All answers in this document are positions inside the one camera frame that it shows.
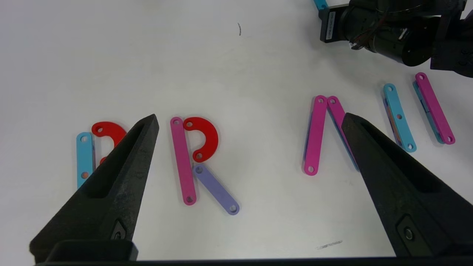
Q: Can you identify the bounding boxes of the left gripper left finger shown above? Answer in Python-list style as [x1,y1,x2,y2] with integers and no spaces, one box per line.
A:
[30,114,160,263]

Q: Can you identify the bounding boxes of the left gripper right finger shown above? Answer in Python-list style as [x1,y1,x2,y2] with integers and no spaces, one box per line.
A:
[341,113,473,258]

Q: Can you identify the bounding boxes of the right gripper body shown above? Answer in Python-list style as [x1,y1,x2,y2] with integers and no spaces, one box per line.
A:
[319,0,442,68]

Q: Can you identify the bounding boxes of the pink bar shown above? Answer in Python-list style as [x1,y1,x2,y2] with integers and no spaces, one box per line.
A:
[303,95,329,176]
[413,72,456,145]
[170,117,197,206]
[327,96,360,171]

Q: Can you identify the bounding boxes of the short purple bar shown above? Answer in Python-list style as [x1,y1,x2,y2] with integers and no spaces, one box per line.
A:
[193,164,241,216]

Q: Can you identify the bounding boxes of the small red arc piece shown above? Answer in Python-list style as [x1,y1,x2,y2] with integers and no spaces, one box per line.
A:
[183,117,219,163]

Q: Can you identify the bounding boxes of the long blue bar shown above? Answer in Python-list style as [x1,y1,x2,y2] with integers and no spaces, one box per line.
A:
[76,132,93,189]
[382,83,418,153]

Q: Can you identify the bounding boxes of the large red arc piece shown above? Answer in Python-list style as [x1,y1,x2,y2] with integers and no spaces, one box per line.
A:
[91,122,127,165]

